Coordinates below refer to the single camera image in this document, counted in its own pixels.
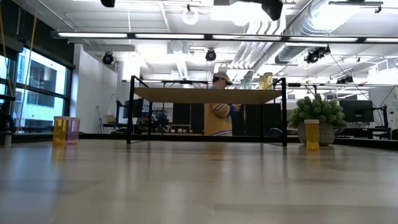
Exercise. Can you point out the yellow medicine bottle white cap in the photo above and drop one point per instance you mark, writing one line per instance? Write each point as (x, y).
(266, 81)
(312, 135)
(60, 130)

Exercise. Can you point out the pink translucent cup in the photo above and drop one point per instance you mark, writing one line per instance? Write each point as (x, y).
(74, 130)

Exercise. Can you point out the long linear ceiling light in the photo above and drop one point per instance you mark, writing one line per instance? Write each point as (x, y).
(93, 35)

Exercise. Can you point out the black round ceiling spotlight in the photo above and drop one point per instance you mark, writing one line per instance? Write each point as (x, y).
(107, 58)
(211, 55)

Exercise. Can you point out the black track light cluster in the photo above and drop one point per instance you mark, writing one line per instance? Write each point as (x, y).
(345, 80)
(317, 54)

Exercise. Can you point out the black ceiling track bar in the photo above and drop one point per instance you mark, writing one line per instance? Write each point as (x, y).
(354, 2)

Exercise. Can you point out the black computer monitor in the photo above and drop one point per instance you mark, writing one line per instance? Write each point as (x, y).
(134, 108)
(356, 110)

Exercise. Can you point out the artificial green potted plant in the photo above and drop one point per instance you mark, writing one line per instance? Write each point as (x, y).
(317, 109)

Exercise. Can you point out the large window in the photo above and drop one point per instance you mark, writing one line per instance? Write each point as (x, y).
(40, 93)

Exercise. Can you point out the cardboard box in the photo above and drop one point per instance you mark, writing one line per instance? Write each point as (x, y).
(109, 119)

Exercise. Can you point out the person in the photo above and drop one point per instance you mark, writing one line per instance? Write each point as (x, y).
(217, 119)

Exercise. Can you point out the black cabinet row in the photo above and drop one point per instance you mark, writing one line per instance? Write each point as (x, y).
(189, 118)

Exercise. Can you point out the small grey cylinder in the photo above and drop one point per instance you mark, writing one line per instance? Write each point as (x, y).
(7, 140)

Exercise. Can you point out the silver ventilation duct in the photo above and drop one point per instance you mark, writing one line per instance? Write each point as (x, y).
(292, 53)

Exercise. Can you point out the wooden shelf black metal frame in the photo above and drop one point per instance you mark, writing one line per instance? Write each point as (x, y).
(174, 96)

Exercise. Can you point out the black metal table frame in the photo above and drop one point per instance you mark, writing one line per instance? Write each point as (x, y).
(93, 136)

